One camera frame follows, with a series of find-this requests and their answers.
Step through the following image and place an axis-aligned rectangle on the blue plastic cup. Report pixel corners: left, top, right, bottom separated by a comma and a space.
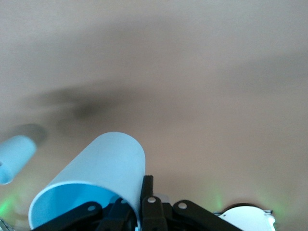
0, 134, 37, 185
28, 131, 147, 231

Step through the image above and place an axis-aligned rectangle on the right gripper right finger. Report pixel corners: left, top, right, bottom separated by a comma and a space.
141, 175, 233, 231

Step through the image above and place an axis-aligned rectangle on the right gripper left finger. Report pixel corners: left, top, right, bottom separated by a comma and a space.
31, 197, 140, 231

